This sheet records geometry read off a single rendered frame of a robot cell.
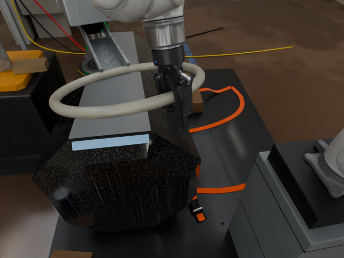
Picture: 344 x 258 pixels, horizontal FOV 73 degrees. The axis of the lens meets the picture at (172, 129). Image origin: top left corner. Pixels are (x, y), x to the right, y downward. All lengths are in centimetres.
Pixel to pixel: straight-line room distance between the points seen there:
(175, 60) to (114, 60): 60
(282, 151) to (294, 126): 160
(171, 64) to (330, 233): 76
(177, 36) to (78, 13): 79
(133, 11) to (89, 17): 93
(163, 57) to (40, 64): 133
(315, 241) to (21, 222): 175
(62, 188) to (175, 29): 93
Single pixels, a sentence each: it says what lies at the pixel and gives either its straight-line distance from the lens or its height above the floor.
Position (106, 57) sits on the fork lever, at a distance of 114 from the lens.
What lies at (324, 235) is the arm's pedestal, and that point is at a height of 80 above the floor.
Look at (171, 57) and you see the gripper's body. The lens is 54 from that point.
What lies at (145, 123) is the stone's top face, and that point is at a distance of 107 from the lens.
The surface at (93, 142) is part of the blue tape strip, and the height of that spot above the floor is 85.
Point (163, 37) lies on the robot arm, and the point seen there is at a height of 139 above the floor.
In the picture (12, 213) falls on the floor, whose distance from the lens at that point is 210.
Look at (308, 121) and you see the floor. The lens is 274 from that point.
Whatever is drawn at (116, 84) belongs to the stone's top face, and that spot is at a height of 87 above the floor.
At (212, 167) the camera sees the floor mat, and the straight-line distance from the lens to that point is 198.
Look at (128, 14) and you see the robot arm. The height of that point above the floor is 148.
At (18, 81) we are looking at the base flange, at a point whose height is 78.
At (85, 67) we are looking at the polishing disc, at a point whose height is 91.
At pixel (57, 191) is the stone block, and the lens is 126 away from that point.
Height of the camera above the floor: 159
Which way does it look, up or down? 44 degrees down
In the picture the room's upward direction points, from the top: straight up
